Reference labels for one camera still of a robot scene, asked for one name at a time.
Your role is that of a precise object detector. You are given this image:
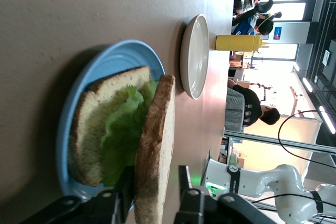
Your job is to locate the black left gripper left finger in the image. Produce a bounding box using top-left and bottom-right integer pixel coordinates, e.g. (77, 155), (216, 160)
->
(19, 166), (135, 224)

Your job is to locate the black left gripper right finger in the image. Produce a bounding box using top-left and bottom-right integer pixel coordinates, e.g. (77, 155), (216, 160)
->
(174, 165), (279, 224)

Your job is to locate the toasted bread slice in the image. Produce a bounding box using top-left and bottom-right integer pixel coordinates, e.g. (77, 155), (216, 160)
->
(68, 66), (152, 187)
(133, 74), (176, 224)

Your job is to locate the green lettuce leaf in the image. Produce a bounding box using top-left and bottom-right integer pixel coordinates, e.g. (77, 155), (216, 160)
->
(101, 80), (160, 187)

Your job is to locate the yellow squeeze bottle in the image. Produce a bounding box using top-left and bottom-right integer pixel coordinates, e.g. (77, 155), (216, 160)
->
(215, 13), (274, 52)

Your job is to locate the beige plate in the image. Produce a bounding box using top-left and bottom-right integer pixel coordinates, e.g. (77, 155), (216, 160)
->
(180, 13), (210, 100)

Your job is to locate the blue plate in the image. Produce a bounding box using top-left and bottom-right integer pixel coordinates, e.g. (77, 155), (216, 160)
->
(56, 39), (166, 204)

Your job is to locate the white ceiling light strip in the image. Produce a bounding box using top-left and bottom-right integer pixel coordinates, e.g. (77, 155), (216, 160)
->
(301, 77), (313, 93)
(318, 105), (336, 135)

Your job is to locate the person in blue shirt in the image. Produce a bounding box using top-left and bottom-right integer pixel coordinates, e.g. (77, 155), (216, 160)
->
(232, 11), (275, 36)

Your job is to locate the aluminium frame bar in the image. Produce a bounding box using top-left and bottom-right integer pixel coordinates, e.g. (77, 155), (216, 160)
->
(223, 130), (336, 154)

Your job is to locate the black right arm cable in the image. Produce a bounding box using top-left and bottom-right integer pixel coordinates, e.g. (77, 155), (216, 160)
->
(278, 110), (336, 168)

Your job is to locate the blue wall sign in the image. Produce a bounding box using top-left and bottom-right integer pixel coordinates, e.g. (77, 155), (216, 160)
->
(272, 26), (283, 40)

